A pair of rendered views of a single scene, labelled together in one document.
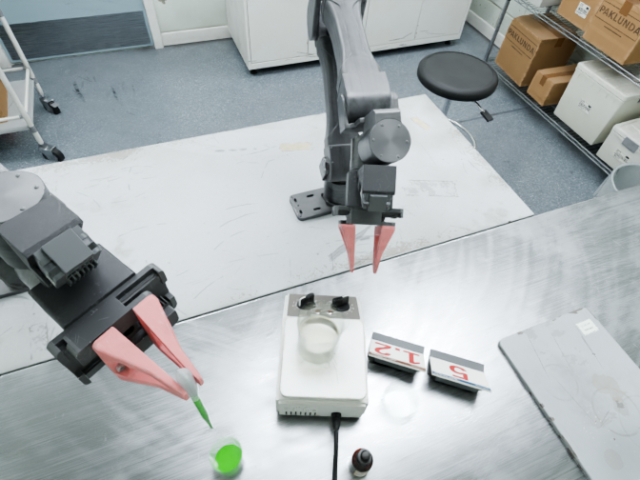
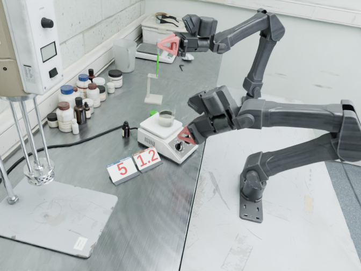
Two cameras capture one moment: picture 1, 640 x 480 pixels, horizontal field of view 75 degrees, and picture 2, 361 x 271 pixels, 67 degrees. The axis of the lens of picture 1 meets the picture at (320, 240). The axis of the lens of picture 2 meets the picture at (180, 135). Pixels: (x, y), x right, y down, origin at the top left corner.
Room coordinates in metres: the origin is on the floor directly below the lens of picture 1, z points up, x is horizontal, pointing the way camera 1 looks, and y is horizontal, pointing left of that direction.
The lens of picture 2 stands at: (0.75, -0.69, 1.56)
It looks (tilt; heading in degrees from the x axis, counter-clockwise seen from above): 36 degrees down; 122
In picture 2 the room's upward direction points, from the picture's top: 8 degrees clockwise
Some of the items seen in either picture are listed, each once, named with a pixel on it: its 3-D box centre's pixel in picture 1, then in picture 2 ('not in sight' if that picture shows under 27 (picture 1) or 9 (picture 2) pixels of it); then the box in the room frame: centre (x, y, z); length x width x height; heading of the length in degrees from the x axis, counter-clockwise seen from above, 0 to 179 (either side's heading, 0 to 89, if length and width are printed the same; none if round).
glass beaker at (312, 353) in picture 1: (320, 335); (166, 115); (0.26, -0.01, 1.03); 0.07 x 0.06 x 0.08; 94
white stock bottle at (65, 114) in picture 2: not in sight; (65, 116); (-0.07, -0.21, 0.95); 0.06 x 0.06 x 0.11
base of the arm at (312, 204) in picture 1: (338, 186); (253, 188); (0.64, -0.03, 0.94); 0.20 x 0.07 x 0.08; 115
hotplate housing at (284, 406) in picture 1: (322, 351); (166, 136); (0.27, -0.02, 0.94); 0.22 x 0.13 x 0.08; 3
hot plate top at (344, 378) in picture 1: (323, 356); (161, 124); (0.24, -0.02, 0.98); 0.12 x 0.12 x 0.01; 3
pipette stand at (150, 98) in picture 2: not in sight; (154, 87); (0.01, 0.21, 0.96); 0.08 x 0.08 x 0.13; 35
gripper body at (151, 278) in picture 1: (102, 307); (186, 44); (0.17, 0.19, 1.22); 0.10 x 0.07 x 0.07; 147
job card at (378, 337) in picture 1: (397, 350); (147, 158); (0.29, -0.14, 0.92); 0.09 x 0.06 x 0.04; 77
